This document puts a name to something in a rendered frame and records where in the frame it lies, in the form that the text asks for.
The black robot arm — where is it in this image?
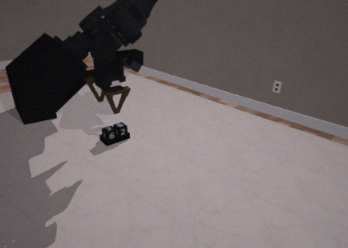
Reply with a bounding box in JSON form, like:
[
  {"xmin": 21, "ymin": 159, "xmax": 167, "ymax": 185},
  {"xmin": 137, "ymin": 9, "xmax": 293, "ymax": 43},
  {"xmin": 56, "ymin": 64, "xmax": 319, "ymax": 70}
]
[{"xmin": 54, "ymin": 0, "xmax": 158, "ymax": 76}]

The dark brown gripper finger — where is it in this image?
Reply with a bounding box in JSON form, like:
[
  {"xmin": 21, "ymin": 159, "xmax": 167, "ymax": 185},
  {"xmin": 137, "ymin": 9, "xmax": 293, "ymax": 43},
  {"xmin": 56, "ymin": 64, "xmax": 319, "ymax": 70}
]
[
  {"xmin": 85, "ymin": 76, "xmax": 105, "ymax": 102},
  {"xmin": 104, "ymin": 86, "xmax": 130, "ymax": 114}
]

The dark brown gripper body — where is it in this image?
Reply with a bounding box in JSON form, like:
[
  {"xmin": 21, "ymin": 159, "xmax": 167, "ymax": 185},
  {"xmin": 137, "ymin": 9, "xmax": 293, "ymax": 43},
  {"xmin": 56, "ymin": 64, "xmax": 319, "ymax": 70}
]
[{"xmin": 87, "ymin": 60, "xmax": 126, "ymax": 93}]

